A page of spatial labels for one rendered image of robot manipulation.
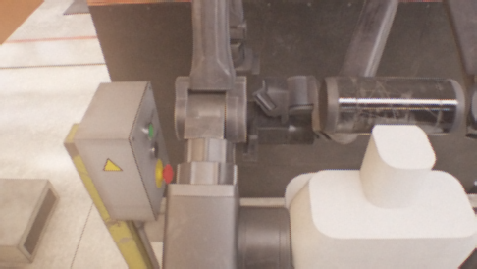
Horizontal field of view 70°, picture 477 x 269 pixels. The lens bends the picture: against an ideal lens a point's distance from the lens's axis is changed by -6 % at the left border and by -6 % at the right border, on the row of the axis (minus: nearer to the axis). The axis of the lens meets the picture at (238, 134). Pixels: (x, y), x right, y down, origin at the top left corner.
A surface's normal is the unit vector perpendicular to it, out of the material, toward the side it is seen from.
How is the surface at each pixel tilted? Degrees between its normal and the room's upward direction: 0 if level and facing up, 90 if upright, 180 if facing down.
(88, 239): 0
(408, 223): 0
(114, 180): 90
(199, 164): 32
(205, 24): 67
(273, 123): 0
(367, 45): 39
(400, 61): 90
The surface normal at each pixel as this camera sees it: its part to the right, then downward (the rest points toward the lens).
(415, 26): -0.02, 0.69
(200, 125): -0.05, -0.28
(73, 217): -0.03, -0.72
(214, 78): -0.05, 0.35
